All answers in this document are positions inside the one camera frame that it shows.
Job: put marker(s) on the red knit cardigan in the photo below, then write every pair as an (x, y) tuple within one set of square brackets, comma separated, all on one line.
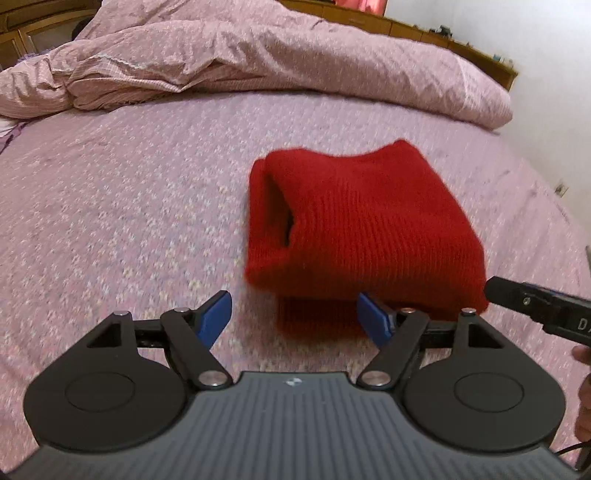
[(323, 229)]

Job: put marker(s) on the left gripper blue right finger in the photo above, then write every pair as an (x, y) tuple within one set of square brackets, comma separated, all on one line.
[(397, 335)]

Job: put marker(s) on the lilac small cloth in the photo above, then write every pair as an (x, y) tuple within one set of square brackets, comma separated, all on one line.
[(9, 130)]

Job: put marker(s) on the pink crumpled duvet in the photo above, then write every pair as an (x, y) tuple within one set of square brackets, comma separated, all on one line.
[(135, 51)]

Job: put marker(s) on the pink and cream curtain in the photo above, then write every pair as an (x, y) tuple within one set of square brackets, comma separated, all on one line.
[(375, 7)]

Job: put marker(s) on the wooden side cabinet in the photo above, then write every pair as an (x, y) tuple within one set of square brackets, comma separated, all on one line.
[(328, 10)]

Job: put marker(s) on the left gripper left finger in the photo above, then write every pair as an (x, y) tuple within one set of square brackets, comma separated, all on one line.
[(191, 335)]

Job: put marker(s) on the pink floral bed sheet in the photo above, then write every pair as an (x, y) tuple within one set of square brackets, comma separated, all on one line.
[(144, 208)]

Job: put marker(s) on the person's right hand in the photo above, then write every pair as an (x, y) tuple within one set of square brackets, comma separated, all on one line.
[(582, 429)]

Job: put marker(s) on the wooden headboard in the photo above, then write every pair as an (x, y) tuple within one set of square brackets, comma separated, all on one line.
[(30, 27)]

